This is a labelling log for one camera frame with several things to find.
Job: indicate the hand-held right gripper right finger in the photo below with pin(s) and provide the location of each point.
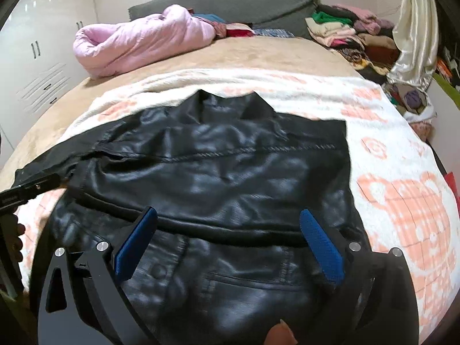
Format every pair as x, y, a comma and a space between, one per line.
321, 248

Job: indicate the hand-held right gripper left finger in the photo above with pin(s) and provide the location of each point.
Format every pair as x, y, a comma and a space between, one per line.
138, 244

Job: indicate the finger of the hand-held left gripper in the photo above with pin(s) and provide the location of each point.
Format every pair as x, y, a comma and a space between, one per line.
37, 184

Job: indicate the black leather jacket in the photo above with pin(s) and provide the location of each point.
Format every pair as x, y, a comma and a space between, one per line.
215, 172

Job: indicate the clothes heap on floor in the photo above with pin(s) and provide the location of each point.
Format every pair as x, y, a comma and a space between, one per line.
413, 99

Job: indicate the pile of folded clothes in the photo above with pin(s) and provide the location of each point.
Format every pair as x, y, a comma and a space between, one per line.
341, 32

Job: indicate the colourful clothes heap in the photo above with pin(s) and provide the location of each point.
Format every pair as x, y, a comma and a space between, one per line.
233, 30

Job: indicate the person's left hand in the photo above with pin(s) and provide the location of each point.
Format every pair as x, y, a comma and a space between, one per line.
16, 240

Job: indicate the person's right hand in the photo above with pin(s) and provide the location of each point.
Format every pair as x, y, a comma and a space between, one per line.
282, 335

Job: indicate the white and orange printed blanket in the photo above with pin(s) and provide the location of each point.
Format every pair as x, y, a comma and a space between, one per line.
395, 172

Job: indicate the red cloth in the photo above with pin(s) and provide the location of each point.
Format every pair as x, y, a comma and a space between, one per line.
452, 185

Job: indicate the white wardrobe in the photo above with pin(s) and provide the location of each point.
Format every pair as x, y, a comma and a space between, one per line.
43, 25

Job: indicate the green cloth strip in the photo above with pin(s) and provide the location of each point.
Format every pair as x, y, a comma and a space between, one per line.
449, 86

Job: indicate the beige bed cover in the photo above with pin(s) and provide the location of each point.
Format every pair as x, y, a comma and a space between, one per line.
222, 55

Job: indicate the cream satin curtain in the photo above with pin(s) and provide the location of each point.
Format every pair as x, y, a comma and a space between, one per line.
413, 25

